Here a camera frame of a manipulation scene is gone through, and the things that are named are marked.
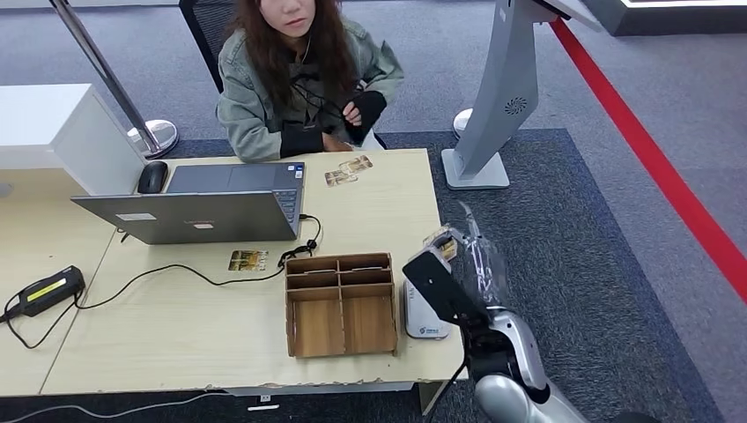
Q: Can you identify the ID card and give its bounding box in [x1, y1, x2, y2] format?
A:
[423, 226, 460, 262]

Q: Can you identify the wooden card organizer box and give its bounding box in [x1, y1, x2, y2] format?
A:
[284, 252, 399, 360]

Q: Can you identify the black office chair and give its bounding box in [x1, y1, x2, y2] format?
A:
[178, 0, 389, 151]

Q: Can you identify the black computer mouse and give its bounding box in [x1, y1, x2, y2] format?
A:
[137, 160, 170, 195]

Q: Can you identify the person's right hand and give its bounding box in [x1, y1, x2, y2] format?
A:
[321, 132, 355, 154]

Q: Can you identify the black power adapter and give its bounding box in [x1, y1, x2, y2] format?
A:
[16, 265, 86, 320]

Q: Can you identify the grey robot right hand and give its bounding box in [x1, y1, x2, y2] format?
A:
[444, 201, 510, 312]

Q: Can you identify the black adapter mains cable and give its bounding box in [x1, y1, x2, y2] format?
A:
[0, 290, 80, 350]

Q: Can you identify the person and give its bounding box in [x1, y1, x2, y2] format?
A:
[216, 0, 405, 164]

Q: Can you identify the white cabinet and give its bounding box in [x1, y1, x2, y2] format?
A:
[0, 83, 147, 197]

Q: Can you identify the chrome stanchion post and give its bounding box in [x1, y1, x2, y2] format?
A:
[49, 0, 181, 160]

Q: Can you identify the black laptop power cable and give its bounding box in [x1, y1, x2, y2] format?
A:
[74, 214, 322, 310]

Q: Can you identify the grey laptop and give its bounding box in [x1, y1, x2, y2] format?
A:
[70, 161, 307, 246]

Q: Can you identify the dark display plinth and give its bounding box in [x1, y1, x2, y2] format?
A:
[582, 0, 747, 37]

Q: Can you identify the white card reader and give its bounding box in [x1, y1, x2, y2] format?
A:
[403, 278, 454, 341]

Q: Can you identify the grey kiosk stand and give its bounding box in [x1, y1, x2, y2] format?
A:
[440, 0, 605, 191]

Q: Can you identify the chrome stanchion base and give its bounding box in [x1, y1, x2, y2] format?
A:
[452, 108, 474, 140]

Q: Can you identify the white floor cable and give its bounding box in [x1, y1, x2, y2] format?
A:
[0, 390, 230, 423]

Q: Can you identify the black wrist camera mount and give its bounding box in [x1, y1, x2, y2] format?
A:
[401, 245, 492, 330]

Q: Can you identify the scenic picture card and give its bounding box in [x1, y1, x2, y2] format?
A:
[227, 249, 270, 273]
[324, 167, 360, 189]
[339, 154, 374, 175]

